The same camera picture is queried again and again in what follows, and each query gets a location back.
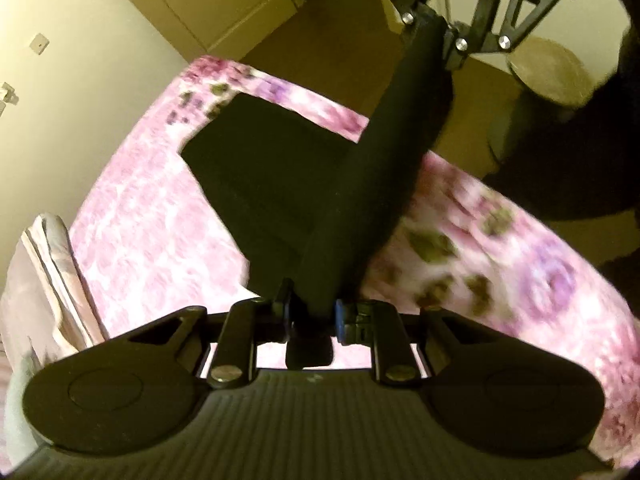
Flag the white wall switch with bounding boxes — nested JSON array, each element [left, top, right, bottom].
[[0, 82, 20, 115]]

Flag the black garment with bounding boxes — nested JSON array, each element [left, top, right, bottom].
[[181, 11, 454, 370]]

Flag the white wall socket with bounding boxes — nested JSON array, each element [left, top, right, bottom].
[[29, 34, 50, 55]]

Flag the pink rose bed sheet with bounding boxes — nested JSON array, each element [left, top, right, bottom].
[[70, 56, 639, 468]]

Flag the beige grey folded quilt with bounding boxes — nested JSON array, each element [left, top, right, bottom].
[[1, 214, 107, 471]]

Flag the round wooden stool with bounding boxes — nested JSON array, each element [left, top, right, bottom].
[[487, 36, 596, 165]]

